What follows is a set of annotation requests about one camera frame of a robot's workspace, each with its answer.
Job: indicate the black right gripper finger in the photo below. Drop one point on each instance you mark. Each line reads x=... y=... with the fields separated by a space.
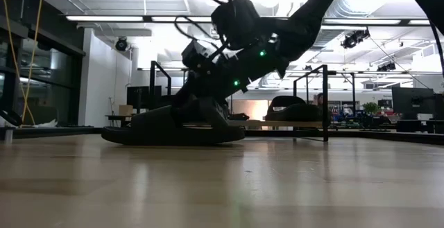
x=215 y=112
x=185 y=105

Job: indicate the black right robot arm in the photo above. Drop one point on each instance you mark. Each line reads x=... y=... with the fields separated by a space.
x=312 y=13

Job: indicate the black computer monitor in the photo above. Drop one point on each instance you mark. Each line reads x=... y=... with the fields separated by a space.
x=138 y=96
x=412 y=100

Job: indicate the brown cardboard box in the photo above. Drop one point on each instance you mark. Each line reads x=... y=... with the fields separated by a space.
x=125 y=110

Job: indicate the person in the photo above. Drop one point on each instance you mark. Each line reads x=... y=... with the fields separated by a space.
x=319 y=99

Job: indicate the black ceiling spotlight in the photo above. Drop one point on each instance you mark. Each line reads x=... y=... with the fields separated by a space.
x=121 y=43
x=386 y=67
x=354 y=39

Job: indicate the linear ceiling light track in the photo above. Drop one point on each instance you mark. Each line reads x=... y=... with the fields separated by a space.
x=104 y=18

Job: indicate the green background plant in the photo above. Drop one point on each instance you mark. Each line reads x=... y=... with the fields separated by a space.
x=370 y=107

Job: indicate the white crumpled paper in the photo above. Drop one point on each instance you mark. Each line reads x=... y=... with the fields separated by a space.
x=45 y=123

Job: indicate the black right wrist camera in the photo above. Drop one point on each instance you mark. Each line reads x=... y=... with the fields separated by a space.
x=196 y=56

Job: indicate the black frame wooden shelf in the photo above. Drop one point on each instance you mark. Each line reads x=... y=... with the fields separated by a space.
x=263 y=124

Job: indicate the small white post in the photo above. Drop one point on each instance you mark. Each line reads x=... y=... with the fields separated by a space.
x=8 y=134

